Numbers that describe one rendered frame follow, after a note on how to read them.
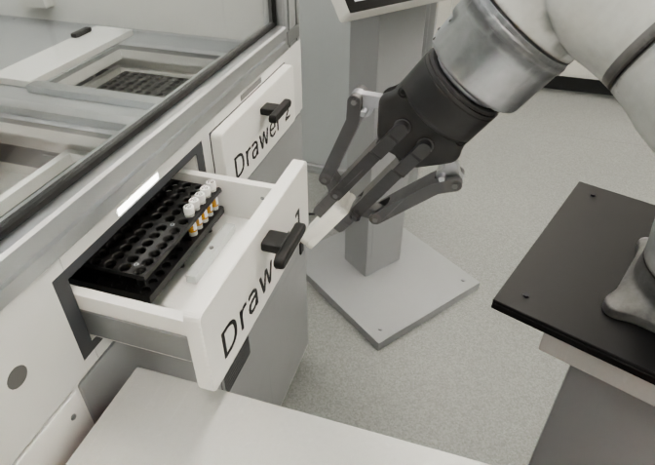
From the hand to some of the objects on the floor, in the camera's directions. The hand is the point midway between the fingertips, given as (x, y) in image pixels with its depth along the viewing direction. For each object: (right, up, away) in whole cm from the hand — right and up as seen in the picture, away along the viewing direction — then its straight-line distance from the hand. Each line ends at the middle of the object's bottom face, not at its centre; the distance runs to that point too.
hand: (327, 219), depth 55 cm
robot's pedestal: (+47, -74, +60) cm, 106 cm away
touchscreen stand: (+19, -20, +133) cm, 136 cm away
